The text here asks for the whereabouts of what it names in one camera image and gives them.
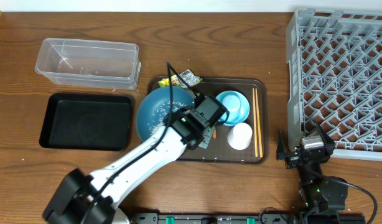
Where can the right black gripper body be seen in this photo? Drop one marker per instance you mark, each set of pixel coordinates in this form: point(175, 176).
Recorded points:
point(292, 159)

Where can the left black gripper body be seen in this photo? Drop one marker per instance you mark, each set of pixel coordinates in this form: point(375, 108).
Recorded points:
point(208, 132)

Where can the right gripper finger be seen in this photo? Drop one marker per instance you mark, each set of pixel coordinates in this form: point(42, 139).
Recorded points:
point(280, 151)
point(327, 140)

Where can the wooden chopstick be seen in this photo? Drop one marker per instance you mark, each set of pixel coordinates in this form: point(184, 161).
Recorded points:
point(259, 124)
point(255, 123)

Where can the white plastic cup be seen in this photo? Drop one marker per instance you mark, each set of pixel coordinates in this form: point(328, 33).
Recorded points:
point(240, 135)

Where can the light blue bowl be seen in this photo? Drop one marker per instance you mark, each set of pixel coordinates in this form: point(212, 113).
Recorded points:
point(243, 113)

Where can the dark blue plate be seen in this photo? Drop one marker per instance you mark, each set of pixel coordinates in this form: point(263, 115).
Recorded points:
point(153, 109)

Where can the light blue cup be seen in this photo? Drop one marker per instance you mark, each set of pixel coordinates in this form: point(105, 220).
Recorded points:
point(232, 102)

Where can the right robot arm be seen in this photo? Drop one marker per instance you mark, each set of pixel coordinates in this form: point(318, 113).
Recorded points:
point(322, 195)

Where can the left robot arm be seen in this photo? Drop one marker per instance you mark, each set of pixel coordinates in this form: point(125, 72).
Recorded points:
point(95, 198)

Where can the grey dishwasher rack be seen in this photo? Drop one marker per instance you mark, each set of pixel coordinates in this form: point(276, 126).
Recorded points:
point(335, 66)

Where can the dark brown serving tray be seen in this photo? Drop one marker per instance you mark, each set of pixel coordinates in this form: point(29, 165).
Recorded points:
point(218, 150)

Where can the yellow silver snack wrapper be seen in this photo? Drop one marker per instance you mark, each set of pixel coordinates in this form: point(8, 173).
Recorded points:
point(187, 78)

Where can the clear plastic bin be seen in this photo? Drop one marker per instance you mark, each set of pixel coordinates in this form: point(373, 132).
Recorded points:
point(91, 63)

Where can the black rectangular tray bin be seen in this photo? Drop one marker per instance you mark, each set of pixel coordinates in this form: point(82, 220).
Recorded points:
point(92, 122)

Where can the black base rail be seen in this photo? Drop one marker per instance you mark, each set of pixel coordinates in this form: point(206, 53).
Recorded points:
point(264, 218)

